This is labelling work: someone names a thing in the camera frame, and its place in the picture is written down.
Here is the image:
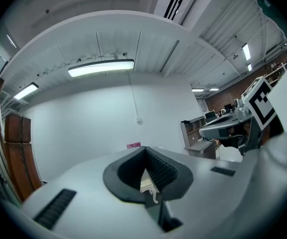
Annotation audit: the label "grey wooden shelf unit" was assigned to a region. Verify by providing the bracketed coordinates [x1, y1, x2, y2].
[180, 116, 217, 160]

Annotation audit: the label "black ceiling vent slats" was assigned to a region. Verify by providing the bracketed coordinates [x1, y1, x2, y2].
[163, 0, 192, 19]

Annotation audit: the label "pink wall sign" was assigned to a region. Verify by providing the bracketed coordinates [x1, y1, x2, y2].
[126, 141, 142, 150]

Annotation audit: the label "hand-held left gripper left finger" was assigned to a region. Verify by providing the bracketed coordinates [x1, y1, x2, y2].
[21, 145, 165, 239]

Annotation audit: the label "long ceiling light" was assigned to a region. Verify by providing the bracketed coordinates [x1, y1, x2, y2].
[67, 58, 135, 78]

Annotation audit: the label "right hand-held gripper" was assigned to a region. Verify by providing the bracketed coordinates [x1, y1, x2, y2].
[198, 76, 278, 157]

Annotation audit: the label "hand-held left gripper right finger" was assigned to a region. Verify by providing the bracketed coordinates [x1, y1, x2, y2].
[144, 145, 256, 235]

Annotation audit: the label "white wall conduit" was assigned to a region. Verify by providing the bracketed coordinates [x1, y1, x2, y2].
[127, 71, 140, 120]

